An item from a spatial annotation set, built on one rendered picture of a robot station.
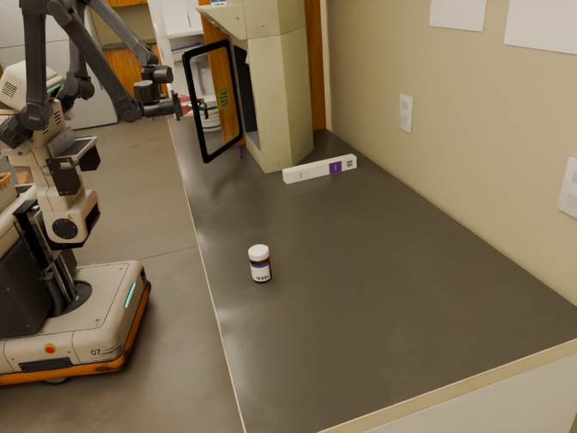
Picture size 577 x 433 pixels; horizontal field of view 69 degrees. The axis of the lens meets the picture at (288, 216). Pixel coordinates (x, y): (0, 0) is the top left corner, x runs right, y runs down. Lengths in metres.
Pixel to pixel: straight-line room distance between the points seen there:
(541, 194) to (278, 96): 0.89
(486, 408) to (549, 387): 0.15
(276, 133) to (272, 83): 0.18
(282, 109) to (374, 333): 0.92
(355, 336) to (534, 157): 0.55
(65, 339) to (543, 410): 1.82
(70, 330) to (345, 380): 1.60
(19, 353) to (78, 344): 0.26
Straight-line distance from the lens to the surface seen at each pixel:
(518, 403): 1.01
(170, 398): 2.11
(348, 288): 1.00
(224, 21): 1.46
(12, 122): 1.76
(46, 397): 2.39
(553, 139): 1.03
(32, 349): 2.26
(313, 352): 0.86
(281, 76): 1.52
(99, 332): 2.13
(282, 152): 1.59
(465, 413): 0.92
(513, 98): 1.09
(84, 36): 1.59
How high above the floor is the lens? 1.57
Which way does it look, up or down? 29 degrees down
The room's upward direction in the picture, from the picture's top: 6 degrees counter-clockwise
